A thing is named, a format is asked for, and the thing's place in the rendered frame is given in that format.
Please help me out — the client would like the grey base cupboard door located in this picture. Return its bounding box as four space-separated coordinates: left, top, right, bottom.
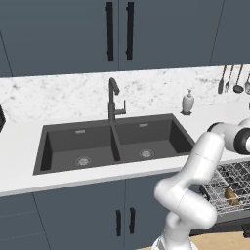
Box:
31 179 127 250
124 171 203 250

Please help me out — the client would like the dark dishwasher door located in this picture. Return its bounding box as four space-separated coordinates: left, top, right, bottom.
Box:
189 209 250 237

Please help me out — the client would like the dark grey tap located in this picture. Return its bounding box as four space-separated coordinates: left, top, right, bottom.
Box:
106 76 127 124

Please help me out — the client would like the dark grey double sink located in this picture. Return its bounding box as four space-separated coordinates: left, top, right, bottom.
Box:
32 112 196 177

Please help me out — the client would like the white soap dispenser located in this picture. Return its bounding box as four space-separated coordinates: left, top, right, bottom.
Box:
181 88 195 116

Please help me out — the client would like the black countertop appliance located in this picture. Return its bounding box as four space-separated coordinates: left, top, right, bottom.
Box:
0 104 7 134

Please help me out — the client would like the brown item in rack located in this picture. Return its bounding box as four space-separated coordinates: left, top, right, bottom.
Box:
223 187 240 207

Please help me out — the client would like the hanging metal whisk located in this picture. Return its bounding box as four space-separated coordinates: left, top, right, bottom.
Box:
243 71 250 96

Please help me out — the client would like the grey base drawer unit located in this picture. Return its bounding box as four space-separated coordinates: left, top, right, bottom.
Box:
0 192 51 250

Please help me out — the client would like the black cupboard door handle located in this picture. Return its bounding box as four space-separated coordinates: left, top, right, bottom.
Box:
105 1 115 62
125 1 135 62

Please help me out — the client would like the short black cupboard handle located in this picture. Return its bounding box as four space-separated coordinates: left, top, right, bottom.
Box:
129 206 137 235
115 209 122 237

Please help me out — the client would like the hanging brown-handled spoon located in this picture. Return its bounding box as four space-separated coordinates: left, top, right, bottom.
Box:
217 64 228 95

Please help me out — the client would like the hanging brown-handled fork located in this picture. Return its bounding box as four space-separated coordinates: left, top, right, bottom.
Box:
224 64 235 94

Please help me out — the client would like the large grey wall cupboard door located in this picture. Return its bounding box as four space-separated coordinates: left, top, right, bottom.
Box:
0 0 120 78

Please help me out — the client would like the hanging brown-handled ladle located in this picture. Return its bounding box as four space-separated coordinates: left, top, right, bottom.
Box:
232 63 245 95

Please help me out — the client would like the white wire dishwasher rack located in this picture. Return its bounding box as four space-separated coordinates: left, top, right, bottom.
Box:
198 159 250 217

